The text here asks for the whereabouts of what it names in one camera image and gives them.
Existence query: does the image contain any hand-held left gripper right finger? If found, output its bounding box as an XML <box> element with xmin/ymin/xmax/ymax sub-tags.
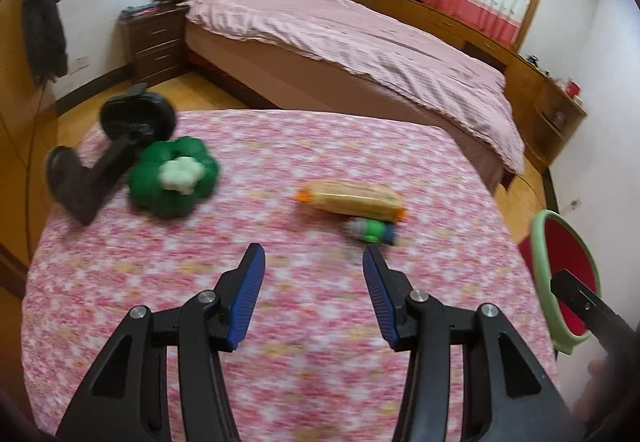
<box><xmin>363</xmin><ymin>244</ymin><xmax>583</xmax><ymax>442</ymax></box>

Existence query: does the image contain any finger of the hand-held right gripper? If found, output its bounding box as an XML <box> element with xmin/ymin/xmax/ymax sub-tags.
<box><xmin>550</xmin><ymin>269</ymin><xmax>634</xmax><ymax>341</ymax></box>

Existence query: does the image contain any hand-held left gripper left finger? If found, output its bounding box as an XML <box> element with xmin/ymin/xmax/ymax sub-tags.
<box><xmin>55</xmin><ymin>243</ymin><xmax>267</xmax><ymax>442</ymax></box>

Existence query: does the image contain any red chair green rim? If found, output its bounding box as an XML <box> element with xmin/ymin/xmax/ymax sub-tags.
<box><xmin>530</xmin><ymin>209</ymin><xmax>602</xmax><ymax>355</ymax></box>

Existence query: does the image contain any person's right hand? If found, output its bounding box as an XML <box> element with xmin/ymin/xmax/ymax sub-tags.
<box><xmin>574</xmin><ymin>359</ymin><xmax>616</xmax><ymax>423</ymax></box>

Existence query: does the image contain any yellow packet with orange ends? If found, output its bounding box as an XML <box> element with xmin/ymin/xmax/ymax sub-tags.
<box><xmin>295</xmin><ymin>179</ymin><xmax>407</xmax><ymax>223</ymax></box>

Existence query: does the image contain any green flower-shaped toy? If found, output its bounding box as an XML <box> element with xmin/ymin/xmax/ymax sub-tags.
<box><xmin>127</xmin><ymin>136</ymin><xmax>221</xmax><ymax>219</ymax></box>

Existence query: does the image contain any pink floral tablecloth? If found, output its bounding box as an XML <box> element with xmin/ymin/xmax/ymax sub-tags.
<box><xmin>21</xmin><ymin>109</ymin><xmax>561</xmax><ymax>442</ymax></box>

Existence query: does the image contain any black phone stand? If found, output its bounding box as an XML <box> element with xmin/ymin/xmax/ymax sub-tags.
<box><xmin>46</xmin><ymin>82</ymin><xmax>177</xmax><ymax>227</ymax></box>

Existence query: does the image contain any long wooden cabinet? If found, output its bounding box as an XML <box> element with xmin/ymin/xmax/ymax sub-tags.
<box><xmin>348</xmin><ymin>0</ymin><xmax>588</xmax><ymax>173</ymax></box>

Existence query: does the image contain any brown bed base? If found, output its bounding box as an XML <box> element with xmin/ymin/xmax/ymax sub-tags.
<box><xmin>184</xmin><ymin>16</ymin><xmax>516</xmax><ymax>195</ymax></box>

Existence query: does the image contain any bed with pink cover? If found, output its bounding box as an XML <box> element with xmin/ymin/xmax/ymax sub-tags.
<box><xmin>182</xmin><ymin>0</ymin><xmax>526</xmax><ymax>175</ymax></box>

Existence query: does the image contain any dark wooden nightstand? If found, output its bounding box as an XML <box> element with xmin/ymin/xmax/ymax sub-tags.
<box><xmin>118</xmin><ymin>4</ymin><xmax>190</xmax><ymax>88</ymax></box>

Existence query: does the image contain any clutter on nightstand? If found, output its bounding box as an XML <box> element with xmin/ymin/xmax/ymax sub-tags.
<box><xmin>120</xmin><ymin>4</ymin><xmax>163</xmax><ymax>18</ymax></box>

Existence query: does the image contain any black hanging coat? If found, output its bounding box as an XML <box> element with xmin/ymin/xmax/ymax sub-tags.
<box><xmin>22</xmin><ymin>0</ymin><xmax>68</xmax><ymax>85</ymax></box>

